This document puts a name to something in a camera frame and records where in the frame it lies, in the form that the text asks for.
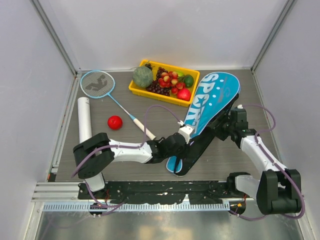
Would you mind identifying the blue racket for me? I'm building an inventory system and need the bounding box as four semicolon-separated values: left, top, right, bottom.
80;70;156;140

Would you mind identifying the dark purple grape bunch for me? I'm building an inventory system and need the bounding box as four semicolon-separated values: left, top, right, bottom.
145;66;171;97

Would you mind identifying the green lime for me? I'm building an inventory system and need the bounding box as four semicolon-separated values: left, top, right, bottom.
183;75;194;88

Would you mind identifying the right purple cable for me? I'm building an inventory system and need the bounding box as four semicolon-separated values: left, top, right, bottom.
228;103;306;221

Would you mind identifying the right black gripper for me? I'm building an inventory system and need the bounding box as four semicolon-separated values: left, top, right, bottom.
205;111;235;141

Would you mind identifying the aluminium frame post left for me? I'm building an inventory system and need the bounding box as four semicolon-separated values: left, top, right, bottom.
30;0;80;76

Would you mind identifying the red tomato ball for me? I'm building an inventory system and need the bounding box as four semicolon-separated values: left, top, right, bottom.
107;115;123;131

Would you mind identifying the purple cable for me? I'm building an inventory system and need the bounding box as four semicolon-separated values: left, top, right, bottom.
228;103;306;221
71;104;185;217

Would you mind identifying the aluminium frame post right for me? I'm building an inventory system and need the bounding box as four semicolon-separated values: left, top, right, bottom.
250;0;297;74

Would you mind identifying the red cherry bunch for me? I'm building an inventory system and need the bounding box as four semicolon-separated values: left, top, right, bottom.
160;71;186;95

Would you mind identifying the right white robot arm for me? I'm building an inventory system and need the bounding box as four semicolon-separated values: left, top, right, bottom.
210;108;305;217

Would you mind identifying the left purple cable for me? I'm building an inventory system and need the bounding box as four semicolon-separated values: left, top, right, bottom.
71;104;185;217

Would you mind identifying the aluminium frame post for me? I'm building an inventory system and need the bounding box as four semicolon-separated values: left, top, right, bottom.
250;0;297;74
30;0;80;76

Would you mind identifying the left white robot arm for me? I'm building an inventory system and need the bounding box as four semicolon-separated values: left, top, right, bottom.
71;132;191;199

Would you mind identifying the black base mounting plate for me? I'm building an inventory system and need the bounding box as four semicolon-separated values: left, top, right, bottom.
92;180;250;205

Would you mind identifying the yellow plastic fruit bin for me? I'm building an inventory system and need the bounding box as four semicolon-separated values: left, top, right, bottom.
128;59;200;107

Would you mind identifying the blue racket cover bag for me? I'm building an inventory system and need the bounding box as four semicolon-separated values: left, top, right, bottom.
166;71;241;176

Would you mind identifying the white shuttlecock tube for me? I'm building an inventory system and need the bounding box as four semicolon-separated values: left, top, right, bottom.
77;97;92;143

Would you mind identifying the white slotted cable duct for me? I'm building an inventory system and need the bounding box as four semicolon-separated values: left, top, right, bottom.
42;201;230;212

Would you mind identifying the red apple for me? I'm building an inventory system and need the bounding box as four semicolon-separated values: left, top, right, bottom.
176;88;191;102

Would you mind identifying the green melon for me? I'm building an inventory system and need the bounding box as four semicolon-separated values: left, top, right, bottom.
132;66;154;88

